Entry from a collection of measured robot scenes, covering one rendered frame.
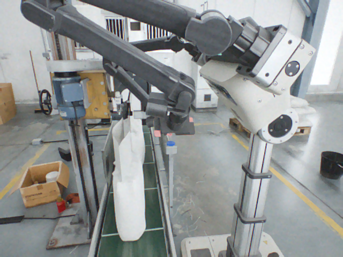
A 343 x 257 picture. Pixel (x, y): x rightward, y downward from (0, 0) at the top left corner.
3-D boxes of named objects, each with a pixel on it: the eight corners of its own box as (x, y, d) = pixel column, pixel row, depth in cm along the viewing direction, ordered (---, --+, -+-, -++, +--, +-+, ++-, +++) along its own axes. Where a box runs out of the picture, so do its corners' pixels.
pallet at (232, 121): (310, 134, 383) (311, 127, 378) (250, 139, 362) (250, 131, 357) (280, 120, 458) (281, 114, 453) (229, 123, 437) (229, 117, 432)
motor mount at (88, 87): (89, 108, 120) (85, 80, 114) (77, 109, 119) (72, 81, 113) (97, 98, 146) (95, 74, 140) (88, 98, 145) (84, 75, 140)
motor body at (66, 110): (83, 120, 122) (76, 77, 113) (56, 122, 120) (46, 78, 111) (89, 113, 136) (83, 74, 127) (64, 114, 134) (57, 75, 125)
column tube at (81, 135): (99, 225, 183) (62, -1, 121) (84, 227, 181) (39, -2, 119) (101, 216, 194) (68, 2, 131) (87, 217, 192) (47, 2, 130)
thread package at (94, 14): (102, 40, 109) (97, 2, 102) (68, 40, 106) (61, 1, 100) (106, 41, 124) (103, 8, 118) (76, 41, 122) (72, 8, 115)
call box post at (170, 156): (172, 233, 177) (172, 152, 149) (169, 234, 176) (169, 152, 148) (172, 231, 179) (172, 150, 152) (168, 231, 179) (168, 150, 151)
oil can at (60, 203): (63, 216, 195) (58, 196, 186) (54, 217, 194) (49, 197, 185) (68, 205, 209) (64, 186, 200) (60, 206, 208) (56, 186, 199)
